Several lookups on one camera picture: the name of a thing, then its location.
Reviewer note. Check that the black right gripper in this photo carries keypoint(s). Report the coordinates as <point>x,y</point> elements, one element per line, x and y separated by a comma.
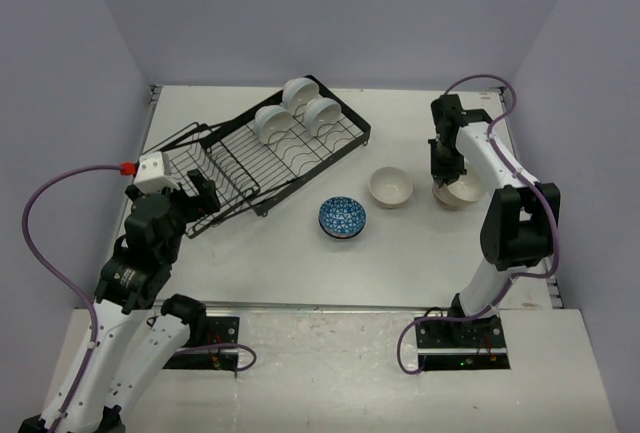
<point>442,173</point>

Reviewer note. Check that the black wire dish rack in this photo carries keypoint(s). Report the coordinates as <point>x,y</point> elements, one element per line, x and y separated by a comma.
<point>250,175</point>

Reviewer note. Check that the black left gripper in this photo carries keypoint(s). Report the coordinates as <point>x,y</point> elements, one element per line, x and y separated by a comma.
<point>206,201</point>

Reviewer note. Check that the red patterned white bowl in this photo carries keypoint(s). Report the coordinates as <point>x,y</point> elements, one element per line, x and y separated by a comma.
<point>342,217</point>

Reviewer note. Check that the plain beige bowl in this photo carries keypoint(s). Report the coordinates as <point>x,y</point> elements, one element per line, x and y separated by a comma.
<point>390,187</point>

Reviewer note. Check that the pale blue bowl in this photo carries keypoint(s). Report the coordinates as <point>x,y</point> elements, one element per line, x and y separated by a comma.
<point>299,92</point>
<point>271,123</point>
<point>320,115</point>

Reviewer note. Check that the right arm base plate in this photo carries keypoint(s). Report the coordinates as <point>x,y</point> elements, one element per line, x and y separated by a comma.
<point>462,346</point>

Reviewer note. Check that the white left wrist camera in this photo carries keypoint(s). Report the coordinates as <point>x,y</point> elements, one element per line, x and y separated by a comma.
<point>154,173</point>

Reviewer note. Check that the beige bowl brown motif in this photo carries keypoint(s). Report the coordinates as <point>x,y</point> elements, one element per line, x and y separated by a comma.
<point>467,190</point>

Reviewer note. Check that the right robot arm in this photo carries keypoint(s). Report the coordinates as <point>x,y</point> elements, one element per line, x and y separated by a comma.
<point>520,228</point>

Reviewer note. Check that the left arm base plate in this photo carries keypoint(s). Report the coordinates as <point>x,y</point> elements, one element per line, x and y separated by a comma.
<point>219,329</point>

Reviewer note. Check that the beige bowl colourful flower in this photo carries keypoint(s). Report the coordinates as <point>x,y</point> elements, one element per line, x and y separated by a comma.
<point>445,200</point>

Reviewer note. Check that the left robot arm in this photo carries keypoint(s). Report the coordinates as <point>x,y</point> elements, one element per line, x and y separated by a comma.
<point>105,383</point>

